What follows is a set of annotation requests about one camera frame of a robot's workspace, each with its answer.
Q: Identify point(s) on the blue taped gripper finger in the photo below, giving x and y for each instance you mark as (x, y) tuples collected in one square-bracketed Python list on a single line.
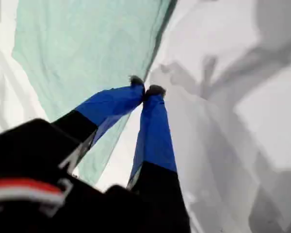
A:
[(104, 106), (155, 143)]

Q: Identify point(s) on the pale green T-shirt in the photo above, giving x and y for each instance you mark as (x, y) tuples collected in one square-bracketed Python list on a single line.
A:
[(82, 55)]

